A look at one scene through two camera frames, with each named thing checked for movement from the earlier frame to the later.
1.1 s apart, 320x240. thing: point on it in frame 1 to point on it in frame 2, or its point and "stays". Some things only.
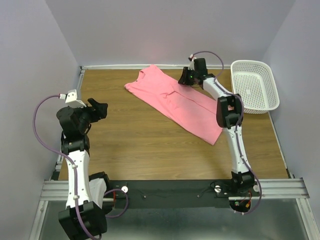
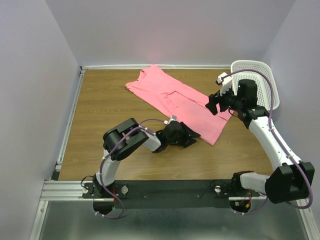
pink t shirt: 190,108 stays
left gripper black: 99,112 to 188,135
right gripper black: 182,78 to 214,99
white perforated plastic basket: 253,80 stays
